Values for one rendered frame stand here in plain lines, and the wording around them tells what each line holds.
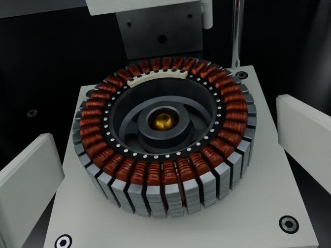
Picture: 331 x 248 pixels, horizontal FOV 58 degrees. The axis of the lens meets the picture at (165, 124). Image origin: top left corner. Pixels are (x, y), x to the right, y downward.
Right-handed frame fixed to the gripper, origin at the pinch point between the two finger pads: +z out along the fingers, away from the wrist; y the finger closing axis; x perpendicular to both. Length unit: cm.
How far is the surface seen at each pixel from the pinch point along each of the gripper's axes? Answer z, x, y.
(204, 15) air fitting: 14.1, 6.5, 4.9
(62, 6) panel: 26.8, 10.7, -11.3
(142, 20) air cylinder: 13.1, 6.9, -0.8
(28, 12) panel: 27.1, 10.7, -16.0
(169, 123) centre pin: 2.4, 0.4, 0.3
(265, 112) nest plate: 5.3, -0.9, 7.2
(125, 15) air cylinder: 12.8, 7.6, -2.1
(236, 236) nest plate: -1.9, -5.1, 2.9
